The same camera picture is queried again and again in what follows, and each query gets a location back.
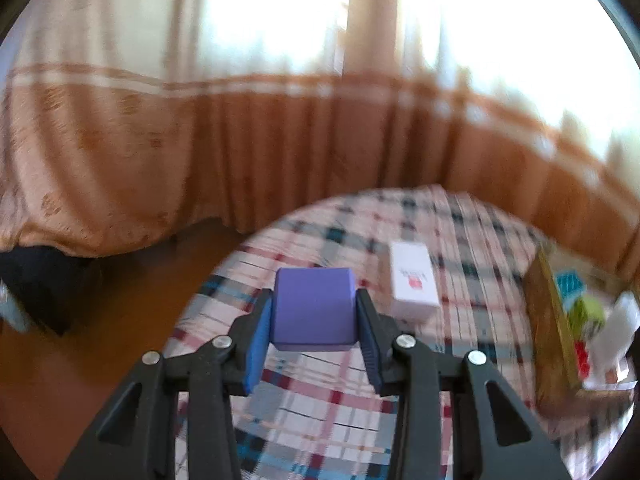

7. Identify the beige and orange curtain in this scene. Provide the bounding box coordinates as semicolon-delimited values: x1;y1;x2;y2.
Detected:
0;0;640;281

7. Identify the white block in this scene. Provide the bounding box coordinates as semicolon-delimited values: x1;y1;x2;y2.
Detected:
592;292;640;376

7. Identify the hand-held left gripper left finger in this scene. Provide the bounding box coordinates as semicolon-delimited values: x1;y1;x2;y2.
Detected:
57;287;276;480

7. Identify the round table with plaid cloth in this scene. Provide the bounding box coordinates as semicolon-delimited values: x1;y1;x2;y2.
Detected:
165;185;636;480

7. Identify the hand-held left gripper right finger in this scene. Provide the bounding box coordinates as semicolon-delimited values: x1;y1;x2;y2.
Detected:
355;287;573;480

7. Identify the green block with ball print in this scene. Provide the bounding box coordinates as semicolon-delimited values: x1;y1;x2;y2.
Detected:
565;296;606;338

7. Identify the wooden toy box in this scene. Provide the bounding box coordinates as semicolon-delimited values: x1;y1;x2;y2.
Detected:
522;245;640;396

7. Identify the white box with red label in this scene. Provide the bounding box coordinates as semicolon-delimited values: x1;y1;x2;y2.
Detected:
389;241;442;322

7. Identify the teal building block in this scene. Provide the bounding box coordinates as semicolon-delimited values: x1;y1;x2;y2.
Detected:
556;270;588;306

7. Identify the red building block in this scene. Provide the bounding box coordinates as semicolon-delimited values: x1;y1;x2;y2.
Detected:
575;341;594;378

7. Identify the purple block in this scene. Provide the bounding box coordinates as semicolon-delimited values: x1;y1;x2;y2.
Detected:
271;267;360;353

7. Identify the dark bulky object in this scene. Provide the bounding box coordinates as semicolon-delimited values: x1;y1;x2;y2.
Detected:
0;245;98;336

